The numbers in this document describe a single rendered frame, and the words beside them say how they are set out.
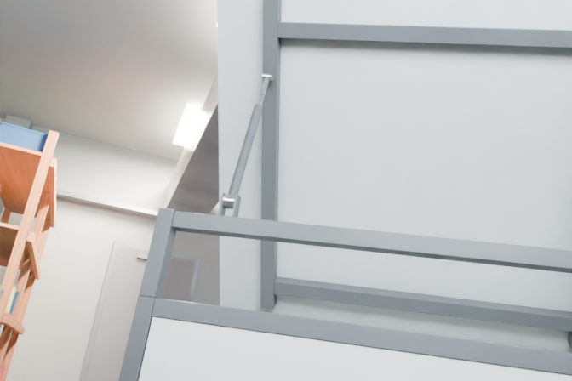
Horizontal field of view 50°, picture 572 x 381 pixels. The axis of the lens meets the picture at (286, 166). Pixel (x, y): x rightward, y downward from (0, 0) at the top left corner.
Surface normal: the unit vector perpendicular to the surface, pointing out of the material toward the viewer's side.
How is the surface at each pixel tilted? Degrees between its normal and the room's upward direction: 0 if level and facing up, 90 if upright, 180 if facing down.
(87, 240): 90
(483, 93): 126
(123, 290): 90
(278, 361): 90
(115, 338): 90
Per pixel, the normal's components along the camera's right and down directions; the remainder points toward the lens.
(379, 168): -0.23, 0.26
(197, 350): -0.18, -0.36
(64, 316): 0.29, -0.29
